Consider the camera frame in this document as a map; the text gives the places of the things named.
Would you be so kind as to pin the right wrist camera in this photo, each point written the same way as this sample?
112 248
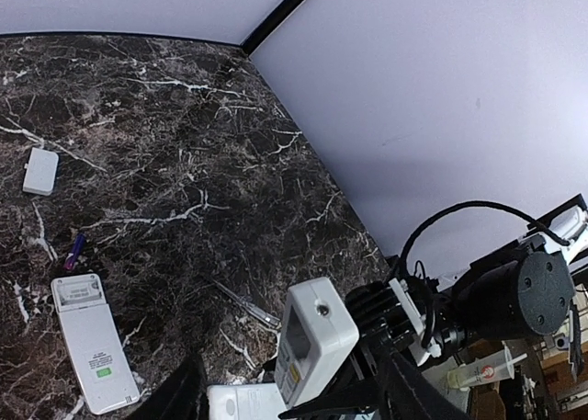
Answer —
393 316

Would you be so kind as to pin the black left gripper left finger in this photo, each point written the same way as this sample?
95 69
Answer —
182 396

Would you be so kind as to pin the clear plastic cup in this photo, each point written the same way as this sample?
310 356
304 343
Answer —
495 367

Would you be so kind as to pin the black right corner post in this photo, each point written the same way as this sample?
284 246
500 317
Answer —
269 25

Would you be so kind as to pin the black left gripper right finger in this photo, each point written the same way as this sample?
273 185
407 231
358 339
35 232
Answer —
405 394

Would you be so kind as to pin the white remote face down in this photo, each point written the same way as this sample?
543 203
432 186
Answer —
261 401

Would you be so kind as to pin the small white buttoned remote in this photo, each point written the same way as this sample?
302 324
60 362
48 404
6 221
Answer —
317 335

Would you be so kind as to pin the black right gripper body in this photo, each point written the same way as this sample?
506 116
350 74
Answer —
353 389

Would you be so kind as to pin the white battery cover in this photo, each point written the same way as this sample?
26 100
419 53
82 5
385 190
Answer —
40 172

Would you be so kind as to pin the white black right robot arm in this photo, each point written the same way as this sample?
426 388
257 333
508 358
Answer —
522 289

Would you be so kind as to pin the purple battery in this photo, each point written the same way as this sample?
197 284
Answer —
74 253

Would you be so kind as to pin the white TCL remote control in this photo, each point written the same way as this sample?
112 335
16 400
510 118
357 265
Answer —
92 341

